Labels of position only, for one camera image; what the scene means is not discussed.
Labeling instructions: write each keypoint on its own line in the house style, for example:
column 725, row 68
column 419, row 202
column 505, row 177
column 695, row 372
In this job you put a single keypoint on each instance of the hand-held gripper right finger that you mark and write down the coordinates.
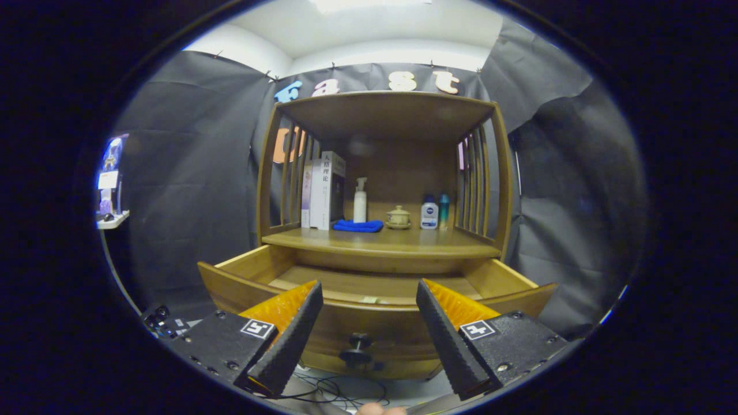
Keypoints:
column 445, row 340

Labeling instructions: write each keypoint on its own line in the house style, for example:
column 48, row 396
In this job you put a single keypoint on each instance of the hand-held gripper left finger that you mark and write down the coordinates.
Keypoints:
column 291, row 340

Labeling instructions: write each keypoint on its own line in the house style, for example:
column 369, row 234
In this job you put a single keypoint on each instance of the wooden drawer with black knob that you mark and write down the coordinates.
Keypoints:
column 392, row 328

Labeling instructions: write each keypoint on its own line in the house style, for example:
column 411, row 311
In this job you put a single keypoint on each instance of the wooden countertop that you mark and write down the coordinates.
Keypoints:
column 392, row 242

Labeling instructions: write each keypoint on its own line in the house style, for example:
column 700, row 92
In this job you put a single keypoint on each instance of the wooden cabinet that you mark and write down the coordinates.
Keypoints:
column 392, row 115

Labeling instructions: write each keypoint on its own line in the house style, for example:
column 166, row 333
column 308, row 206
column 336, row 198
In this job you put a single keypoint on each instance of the white lotion bottle blue cap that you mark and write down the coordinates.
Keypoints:
column 429, row 216

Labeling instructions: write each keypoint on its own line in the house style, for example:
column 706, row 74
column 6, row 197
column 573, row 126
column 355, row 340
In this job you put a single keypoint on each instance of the teal bottle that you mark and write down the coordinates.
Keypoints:
column 444, row 210

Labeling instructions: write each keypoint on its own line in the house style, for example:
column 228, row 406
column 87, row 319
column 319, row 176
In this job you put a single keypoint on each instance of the black controller box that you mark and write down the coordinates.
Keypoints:
column 161, row 323

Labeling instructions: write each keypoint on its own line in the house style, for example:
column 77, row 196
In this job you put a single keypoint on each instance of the beige lidded teacup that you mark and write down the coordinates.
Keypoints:
column 398, row 218

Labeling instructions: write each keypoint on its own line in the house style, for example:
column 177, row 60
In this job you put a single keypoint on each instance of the blue folded cloth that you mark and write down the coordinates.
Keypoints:
column 357, row 226

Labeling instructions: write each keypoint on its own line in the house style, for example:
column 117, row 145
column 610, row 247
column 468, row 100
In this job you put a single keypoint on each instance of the thin pale purple book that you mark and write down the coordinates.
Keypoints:
column 306, row 199

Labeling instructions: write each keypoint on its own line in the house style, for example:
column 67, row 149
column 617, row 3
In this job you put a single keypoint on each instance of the thick white book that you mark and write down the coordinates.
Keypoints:
column 323, row 196

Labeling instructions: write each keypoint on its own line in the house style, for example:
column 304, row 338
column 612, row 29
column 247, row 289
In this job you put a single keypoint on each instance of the white pump bottle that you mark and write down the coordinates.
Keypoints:
column 360, row 207

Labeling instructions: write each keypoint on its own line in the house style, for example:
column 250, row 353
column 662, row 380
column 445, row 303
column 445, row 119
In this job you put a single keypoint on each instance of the black backdrop cloth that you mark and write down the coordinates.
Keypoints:
column 190, row 173

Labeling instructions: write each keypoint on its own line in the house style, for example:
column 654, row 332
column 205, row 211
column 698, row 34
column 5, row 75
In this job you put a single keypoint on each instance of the small white desk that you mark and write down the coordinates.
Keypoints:
column 112, row 221

